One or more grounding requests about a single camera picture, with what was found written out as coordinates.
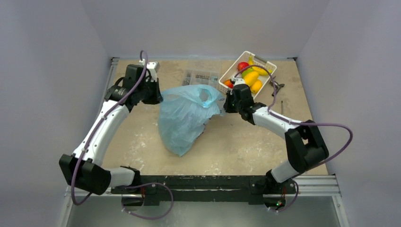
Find red fake apple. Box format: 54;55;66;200
237;61;249;71

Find green fake mango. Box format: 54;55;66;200
241;68;253;78

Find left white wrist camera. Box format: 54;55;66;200
144;61;160;82

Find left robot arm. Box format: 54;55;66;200
59;61;163;195

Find clear plastic screw box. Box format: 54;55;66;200
181;69;218;87

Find yellow fake banana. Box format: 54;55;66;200
248;55;273;76

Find grey metal tool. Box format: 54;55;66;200
270;76;285;97

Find red orange fake mango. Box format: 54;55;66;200
223;79;234;89

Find white plastic basket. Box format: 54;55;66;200
217;51;277;94

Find black metal base rail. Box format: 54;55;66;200
111;175;297;206

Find large yellow fake mango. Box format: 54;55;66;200
243;71;259;87

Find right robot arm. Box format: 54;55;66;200
224;84;329;192

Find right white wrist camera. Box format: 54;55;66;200
230;78;246;94

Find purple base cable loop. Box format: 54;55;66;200
121;183;174;220

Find light blue plastic bag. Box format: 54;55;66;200
157;84;225;157

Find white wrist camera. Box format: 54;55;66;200
230;78;246;94
144;61;160;82

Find small yellow fake mango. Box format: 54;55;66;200
250;79;263;94

